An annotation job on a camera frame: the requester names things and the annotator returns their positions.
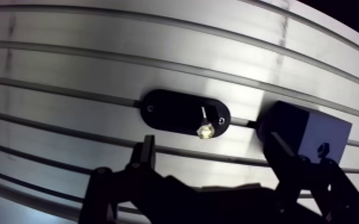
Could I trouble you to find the dark blue-grey block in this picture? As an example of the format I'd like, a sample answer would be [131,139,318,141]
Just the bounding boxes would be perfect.
[255,100,353,166]

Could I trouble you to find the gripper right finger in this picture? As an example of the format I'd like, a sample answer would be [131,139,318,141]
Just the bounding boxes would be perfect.
[266,131,359,224]

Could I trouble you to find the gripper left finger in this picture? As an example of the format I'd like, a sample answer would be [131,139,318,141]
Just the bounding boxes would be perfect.
[78,135,199,224]

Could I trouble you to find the black oval holder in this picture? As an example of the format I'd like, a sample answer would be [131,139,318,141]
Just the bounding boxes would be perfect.
[140,89,231,138]

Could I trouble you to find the steel bolt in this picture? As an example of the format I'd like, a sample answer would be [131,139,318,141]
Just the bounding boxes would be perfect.
[196,106,216,140]

